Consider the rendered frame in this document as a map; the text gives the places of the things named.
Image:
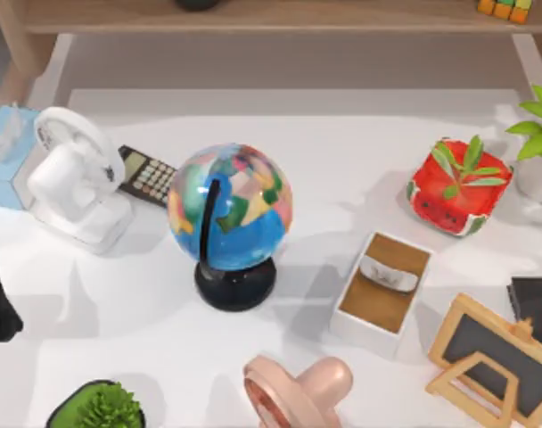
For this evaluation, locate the colourful cube puzzle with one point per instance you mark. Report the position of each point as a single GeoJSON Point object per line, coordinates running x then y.
{"type": "Point", "coordinates": [505, 9]}

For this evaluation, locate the wooden framed blackboard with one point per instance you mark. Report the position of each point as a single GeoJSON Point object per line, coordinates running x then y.
{"type": "Point", "coordinates": [485, 352]}

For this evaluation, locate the green plant in black pot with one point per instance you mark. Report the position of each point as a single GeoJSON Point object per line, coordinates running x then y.
{"type": "Point", "coordinates": [101, 408]}

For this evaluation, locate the white desk fan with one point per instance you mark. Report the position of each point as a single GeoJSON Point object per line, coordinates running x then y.
{"type": "Point", "coordinates": [81, 187]}

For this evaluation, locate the wooden shelf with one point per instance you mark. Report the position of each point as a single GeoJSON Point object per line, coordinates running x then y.
{"type": "Point", "coordinates": [271, 18]}

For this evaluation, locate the black round object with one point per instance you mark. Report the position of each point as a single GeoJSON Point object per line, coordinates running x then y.
{"type": "Point", "coordinates": [197, 3]}

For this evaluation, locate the pink desk fan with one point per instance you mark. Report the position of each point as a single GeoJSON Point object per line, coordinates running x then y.
{"type": "Point", "coordinates": [298, 392]}

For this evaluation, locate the black calculator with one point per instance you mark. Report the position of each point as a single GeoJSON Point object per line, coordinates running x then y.
{"type": "Point", "coordinates": [148, 176]}

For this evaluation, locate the colourful globe on black stand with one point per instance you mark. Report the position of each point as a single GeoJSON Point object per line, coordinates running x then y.
{"type": "Point", "coordinates": [235, 223]}

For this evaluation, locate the red watermelon plant pot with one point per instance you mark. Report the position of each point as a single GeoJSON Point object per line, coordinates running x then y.
{"type": "Point", "coordinates": [449, 196]}

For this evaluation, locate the white box with brown top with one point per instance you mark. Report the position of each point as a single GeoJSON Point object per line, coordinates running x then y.
{"type": "Point", "coordinates": [380, 298]}

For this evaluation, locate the light blue tissue box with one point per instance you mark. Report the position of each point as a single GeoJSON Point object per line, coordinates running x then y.
{"type": "Point", "coordinates": [1, 156]}

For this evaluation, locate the black book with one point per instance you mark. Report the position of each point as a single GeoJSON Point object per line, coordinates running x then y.
{"type": "Point", "coordinates": [536, 303]}

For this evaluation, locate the green plant in white pot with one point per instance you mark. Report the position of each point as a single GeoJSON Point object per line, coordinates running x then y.
{"type": "Point", "coordinates": [538, 147]}

